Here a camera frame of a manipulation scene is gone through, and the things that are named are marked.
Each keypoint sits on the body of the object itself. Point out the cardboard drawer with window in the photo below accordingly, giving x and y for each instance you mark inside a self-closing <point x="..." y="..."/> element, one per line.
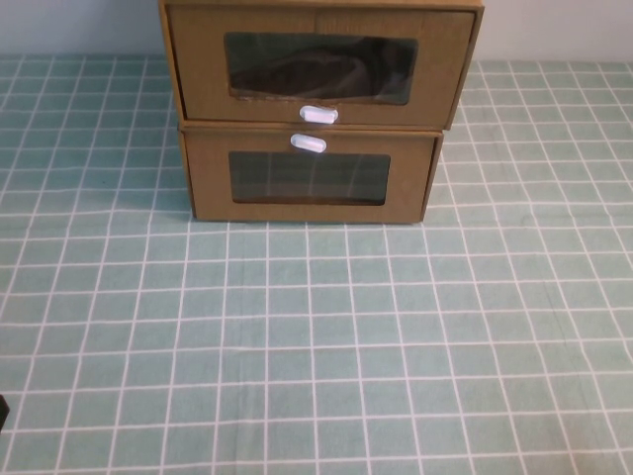
<point x="207" y="178"/>
<point x="198" y="74"/>

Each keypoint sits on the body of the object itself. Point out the green checked tablecloth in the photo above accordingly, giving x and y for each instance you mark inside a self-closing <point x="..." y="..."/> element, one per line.
<point x="316" y="371"/>

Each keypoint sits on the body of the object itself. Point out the black object at edge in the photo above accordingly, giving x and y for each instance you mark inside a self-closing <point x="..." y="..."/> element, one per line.
<point x="3" y="413"/>

